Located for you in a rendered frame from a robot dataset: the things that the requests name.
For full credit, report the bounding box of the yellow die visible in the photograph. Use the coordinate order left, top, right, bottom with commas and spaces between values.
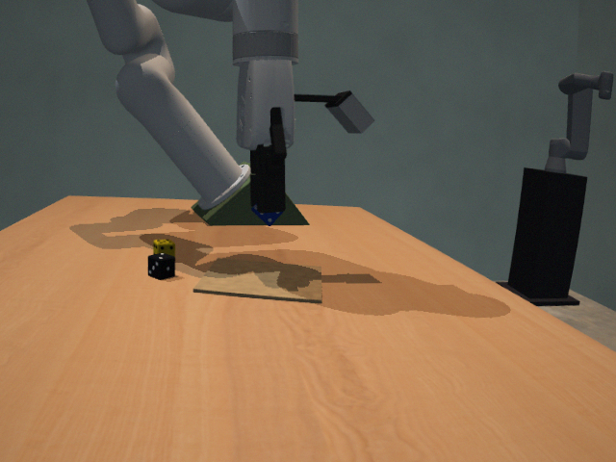
153, 240, 175, 257

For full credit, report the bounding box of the tan textured mat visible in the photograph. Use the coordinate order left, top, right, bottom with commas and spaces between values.
193, 258, 321, 304

